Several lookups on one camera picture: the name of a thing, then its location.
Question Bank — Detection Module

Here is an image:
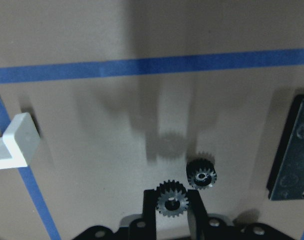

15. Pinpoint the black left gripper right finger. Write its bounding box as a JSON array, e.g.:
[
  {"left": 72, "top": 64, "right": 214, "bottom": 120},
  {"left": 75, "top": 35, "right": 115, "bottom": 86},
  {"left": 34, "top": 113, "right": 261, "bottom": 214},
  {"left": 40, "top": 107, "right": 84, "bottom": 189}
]
[{"left": 187, "top": 190, "right": 208, "bottom": 240}]

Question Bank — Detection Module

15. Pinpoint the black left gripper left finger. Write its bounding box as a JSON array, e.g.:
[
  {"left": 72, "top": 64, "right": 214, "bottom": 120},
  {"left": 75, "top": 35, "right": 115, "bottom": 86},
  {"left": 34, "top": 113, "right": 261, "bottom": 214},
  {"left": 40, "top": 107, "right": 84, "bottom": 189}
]
[{"left": 142, "top": 189, "right": 157, "bottom": 240}]

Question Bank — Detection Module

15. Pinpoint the small black gear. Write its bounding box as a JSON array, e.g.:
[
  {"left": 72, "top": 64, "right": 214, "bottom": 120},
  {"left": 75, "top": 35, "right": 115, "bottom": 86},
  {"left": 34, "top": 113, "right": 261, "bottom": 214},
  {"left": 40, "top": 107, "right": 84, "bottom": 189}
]
[
  {"left": 186, "top": 158, "right": 217, "bottom": 190},
  {"left": 156, "top": 180, "right": 189, "bottom": 218}
]

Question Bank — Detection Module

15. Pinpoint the black brake pad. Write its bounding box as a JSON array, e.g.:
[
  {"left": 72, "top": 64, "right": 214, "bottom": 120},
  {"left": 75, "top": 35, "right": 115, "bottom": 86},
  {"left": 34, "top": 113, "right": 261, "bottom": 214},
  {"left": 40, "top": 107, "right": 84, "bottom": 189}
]
[{"left": 267, "top": 94, "right": 304, "bottom": 201}]

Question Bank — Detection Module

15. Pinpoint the white curved plastic part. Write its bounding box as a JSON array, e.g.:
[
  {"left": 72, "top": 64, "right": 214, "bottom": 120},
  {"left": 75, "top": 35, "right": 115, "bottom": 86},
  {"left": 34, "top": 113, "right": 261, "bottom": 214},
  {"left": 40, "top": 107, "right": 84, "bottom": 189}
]
[{"left": 0, "top": 112, "right": 40, "bottom": 170}]

